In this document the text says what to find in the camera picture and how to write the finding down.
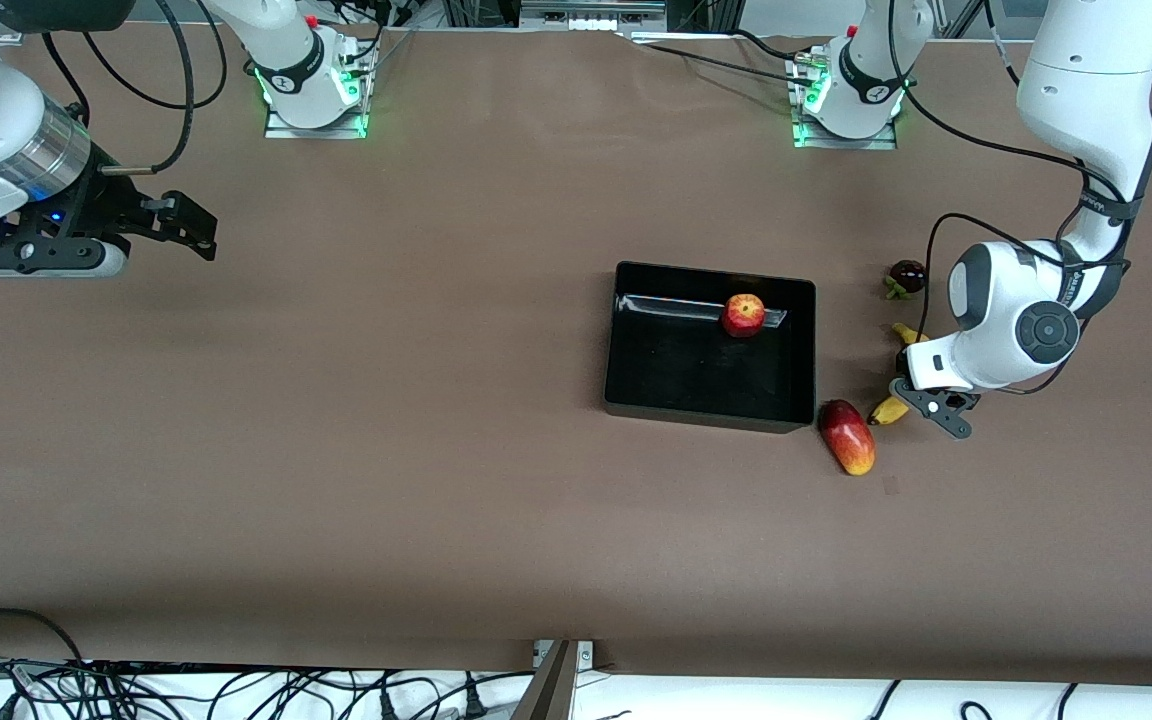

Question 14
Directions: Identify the yellow banana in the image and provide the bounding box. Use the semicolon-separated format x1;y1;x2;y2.
868;321;931;427

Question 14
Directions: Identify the small red apple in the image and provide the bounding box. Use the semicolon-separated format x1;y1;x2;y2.
721;292;768;339

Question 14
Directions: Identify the black plastic box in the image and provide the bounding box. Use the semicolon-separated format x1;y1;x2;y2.
603;261;818;434

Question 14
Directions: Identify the red yellow mango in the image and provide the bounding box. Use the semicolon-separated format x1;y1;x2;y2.
818;399;877;477

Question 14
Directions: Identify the dark purple mangosteen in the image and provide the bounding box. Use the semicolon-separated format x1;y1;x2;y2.
883;259;930;301

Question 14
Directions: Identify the white device with sockets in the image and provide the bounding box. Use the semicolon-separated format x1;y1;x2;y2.
520;0;668;32

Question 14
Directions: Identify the grey metal bar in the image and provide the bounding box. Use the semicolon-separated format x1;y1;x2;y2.
508;640;578;720

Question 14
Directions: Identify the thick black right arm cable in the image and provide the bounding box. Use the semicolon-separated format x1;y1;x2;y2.
100;0;196;177

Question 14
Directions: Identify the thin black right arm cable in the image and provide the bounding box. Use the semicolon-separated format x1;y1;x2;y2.
84;0;228;110

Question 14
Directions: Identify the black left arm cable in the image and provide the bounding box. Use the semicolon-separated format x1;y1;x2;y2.
886;0;1152;397

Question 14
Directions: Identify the black cable to arm base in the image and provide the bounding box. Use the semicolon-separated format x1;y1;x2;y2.
626;28;809;83

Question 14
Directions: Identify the black cable bundle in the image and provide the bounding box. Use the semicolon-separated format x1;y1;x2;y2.
0;608;537;720

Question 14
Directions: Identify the silver metal bracket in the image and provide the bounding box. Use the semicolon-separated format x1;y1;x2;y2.
533;640;596;670

